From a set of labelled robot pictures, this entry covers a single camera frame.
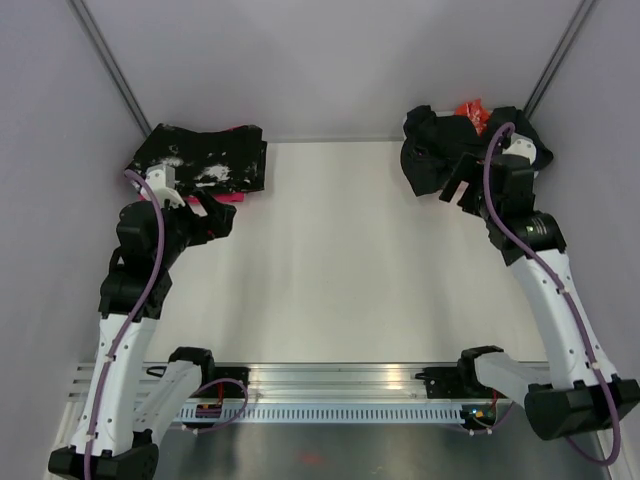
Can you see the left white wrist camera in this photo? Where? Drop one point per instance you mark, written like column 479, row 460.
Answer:
column 161, row 180

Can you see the aluminium frame post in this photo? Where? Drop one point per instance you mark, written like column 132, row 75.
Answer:
column 567, row 41
column 93, row 33

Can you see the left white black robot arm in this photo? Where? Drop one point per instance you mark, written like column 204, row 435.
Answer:
column 118, row 436

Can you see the left aluminium frame post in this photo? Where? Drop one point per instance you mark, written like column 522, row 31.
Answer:
column 93, row 33

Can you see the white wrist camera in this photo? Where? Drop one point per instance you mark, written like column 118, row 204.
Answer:
column 518, row 152
column 161, row 180

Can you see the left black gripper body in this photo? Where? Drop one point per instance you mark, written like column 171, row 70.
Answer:
column 184, row 230

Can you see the orange white garment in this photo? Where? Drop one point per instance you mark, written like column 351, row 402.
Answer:
column 476, row 113

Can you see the black mounting plate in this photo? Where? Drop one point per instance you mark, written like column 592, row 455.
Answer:
column 229, row 390
column 446, row 382

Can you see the folded black white trousers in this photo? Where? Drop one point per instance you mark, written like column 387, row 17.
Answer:
column 225, row 162

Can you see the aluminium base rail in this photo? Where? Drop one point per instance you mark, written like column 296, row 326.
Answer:
column 305, row 382

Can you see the right aluminium frame post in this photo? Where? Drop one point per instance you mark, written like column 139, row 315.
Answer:
column 567, row 41

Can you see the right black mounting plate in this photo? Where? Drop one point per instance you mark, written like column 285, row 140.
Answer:
column 446, row 382

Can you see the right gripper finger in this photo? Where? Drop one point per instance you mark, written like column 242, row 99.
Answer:
column 473, row 199
column 468, row 169

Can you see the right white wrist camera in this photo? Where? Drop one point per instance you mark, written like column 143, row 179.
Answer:
column 518, row 152

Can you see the slotted grey cable duct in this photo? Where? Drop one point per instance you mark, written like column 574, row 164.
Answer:
column 325, row 413

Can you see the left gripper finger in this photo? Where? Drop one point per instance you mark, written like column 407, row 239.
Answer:
column 183, row 214
column 219, row 217

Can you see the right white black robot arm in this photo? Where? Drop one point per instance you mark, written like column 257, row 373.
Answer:
column 582, row 391

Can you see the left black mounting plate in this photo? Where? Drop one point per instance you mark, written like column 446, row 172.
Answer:
column 229, row 390

